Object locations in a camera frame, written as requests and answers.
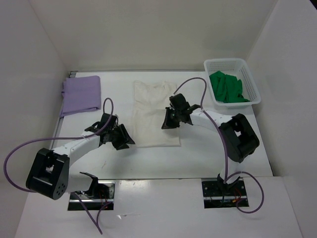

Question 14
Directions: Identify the green t-shirt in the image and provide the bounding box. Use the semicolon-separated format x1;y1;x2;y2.
209;71;249;103

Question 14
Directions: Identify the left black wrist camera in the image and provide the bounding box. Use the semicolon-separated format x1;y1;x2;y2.
97;113;118;131

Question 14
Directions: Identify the cream white t-shirt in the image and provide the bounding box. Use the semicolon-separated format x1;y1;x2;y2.
132;81;180;148

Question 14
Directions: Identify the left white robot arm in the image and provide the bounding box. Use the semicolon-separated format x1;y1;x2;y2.
26;123;135;200

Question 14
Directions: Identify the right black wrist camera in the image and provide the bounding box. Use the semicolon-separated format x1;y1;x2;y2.
169;93;190;111

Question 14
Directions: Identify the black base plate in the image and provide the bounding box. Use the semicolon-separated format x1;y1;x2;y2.
67;180;115;211
202;178;249;209

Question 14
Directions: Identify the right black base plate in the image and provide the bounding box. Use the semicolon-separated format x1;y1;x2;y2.
202;178;249;209

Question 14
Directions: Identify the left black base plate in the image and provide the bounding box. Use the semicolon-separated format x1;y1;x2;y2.
67;180;115;211

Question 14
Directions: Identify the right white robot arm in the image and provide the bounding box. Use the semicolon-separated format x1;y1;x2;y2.
161;105;260;185

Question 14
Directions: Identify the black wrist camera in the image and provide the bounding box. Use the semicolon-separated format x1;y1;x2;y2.
97;113;118;131
169;93;190;111

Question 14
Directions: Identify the purple t-shirt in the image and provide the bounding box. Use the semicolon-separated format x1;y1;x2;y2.
59;75;101;118

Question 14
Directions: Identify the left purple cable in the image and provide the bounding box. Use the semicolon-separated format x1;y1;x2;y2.
3;98;114;235

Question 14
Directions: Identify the white plastic basket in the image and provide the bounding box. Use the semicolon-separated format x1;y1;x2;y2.
204;58;261;108

